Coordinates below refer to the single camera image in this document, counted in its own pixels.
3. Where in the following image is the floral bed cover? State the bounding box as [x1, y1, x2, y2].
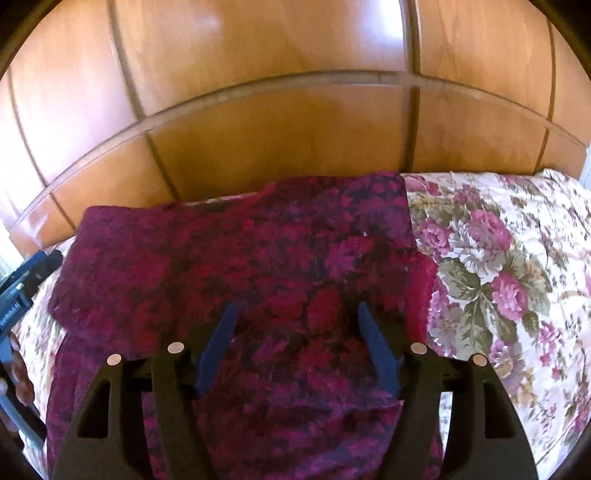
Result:
[9, 168, 591, 480]

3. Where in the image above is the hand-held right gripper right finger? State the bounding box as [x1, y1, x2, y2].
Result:
[358, 302, 539, 480]

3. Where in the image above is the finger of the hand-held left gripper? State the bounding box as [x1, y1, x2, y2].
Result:
[25, 250, 64, 283]

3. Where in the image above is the maroon floral knit sweater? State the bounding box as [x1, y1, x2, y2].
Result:
[44, 172, 446, 480]

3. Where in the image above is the person's left hand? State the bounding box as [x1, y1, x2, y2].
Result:
[0, 331, 34, 435]

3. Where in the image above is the wooden wardrobe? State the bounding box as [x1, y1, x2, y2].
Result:
[0, 0, 591, 259]

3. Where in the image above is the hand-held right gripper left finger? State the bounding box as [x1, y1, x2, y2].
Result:
[52, 302, 238, 480]

